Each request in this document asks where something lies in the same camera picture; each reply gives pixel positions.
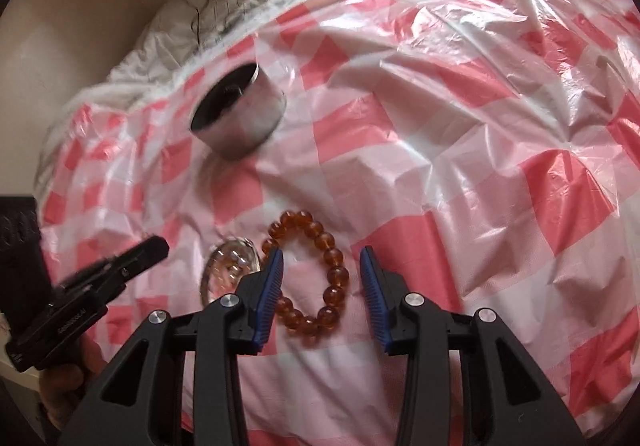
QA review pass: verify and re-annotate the silver bangle with clear beads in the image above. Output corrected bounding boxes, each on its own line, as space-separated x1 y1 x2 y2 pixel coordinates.
199 236 264 308

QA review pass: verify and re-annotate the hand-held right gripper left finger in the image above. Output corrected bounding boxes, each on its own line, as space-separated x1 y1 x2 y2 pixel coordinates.
57 246 286 446

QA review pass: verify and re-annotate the amber bead bracelet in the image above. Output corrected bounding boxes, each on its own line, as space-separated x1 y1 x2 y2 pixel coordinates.
261 209 351 338

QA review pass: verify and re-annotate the person's left hand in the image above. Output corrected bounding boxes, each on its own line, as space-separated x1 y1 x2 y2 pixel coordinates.
39 337 107 428

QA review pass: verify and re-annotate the round silver metal tin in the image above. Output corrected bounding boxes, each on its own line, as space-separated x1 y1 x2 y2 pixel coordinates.
188 63 287 162

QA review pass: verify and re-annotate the red white checkered plastic sheet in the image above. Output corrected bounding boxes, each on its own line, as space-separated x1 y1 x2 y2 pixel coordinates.
37 0 640 446

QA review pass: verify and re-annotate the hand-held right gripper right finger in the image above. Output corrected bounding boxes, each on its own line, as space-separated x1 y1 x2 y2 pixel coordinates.
360 245 587 446

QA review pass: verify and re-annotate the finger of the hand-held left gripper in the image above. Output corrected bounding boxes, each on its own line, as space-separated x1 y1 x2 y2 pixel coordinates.
56 235 171 298

